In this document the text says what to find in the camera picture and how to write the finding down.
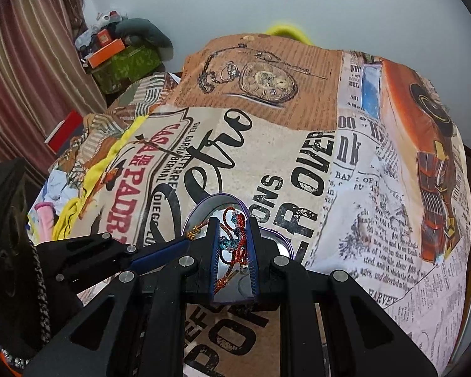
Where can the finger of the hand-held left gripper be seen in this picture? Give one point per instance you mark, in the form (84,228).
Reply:
(161,254)

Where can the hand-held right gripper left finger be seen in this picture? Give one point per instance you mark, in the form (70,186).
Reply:
(214,255)

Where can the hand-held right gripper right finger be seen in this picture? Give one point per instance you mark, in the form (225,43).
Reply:
(253,255)

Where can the heart-shaped tin box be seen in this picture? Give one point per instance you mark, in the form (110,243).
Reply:
(208,210)

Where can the pink garment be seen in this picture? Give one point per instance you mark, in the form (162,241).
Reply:
(44,220)

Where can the yellow cloth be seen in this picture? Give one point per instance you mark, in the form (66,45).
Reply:
(72,208)

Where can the red box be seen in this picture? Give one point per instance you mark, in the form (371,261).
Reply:
(64,130)

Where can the striped printed cloth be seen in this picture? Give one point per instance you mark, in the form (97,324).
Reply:
(114,114)

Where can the printed newspaper-pattern blanket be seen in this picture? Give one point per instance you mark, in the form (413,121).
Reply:
(298,106)

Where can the striped curtain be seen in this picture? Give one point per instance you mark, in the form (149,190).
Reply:
(23,70)

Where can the green patterned box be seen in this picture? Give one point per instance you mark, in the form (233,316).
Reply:
(127,66)

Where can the orange flat box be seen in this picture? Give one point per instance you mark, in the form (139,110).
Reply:
(106,53)

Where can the grey cushion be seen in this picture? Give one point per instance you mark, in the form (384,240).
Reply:
(145,31)

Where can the yellow curved object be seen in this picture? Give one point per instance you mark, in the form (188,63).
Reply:
(288,32)

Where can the pile of clutter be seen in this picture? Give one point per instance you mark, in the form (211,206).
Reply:
(96,29)

